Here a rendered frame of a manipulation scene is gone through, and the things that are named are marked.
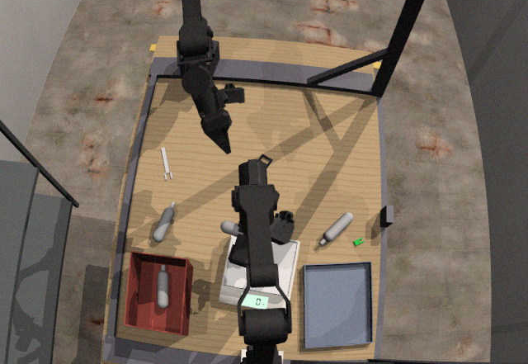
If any dark grey metal post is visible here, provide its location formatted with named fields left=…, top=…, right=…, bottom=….
left=290, top=0, right=528, bottom=364

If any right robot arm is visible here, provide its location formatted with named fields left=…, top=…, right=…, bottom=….
left=177, top=0, right=245, bottom=109

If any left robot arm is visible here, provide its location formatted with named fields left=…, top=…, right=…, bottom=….
left=232, top=159, right=295, bottom=364

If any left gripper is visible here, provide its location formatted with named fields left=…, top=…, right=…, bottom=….
left=229, top=191, right=280, bottom=267

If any grey co2 cylinder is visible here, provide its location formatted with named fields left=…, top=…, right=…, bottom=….
left=157, top=265, right=168, bottom=309

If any grey bottle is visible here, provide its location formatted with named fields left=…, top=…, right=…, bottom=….
left=153, top=202, right=176, bottom=243
left=220, top=220, right=243, bottom=237

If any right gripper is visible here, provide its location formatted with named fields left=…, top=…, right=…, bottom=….
left=191, top=81, right=232, bottom=154

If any red open box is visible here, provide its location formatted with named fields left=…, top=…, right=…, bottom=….
left=124, top=251, right=193, bottom=335

